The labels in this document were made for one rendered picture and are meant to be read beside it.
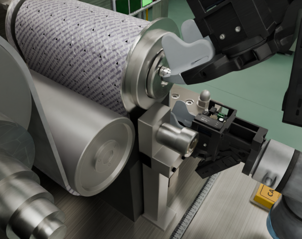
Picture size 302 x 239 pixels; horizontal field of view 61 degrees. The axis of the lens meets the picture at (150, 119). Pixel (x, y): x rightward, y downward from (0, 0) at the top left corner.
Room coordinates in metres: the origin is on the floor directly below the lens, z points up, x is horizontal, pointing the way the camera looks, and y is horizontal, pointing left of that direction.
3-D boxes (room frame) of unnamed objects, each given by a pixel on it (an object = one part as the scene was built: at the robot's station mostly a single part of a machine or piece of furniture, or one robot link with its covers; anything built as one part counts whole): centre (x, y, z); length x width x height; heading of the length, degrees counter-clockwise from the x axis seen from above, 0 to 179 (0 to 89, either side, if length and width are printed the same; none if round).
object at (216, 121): (0.30, -0.13, 1.12); 0.12 x 0.08 x 0.09; 55
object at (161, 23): (0.32, 0.00, 1.25); 0.15 x 0.01 x 0.15; 145
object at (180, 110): (0.38, -0.06, 1.11); 0.09 x 0.03 x 0.06; 53
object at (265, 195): (0.31, -0.29, 0.91); 0.07 x 0.07 x 0.02; 55
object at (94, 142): (0.29, 0.16, 1.17); 0.26 x 0.12 x 0.12; 55
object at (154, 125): (0.26, -0.02, 1.05); 0.06 x 0.05 x 0.31; 55
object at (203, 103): (0.50, -0.14, 1.05); 0.04 x 0.04 x 0.04
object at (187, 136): (0.24, -0.05, 1.18); 0.04 x 0.02 x 0.04; 145
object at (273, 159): (0.26, -0.20, 1.11); 0.08 x 0.05 x 0.08; 145
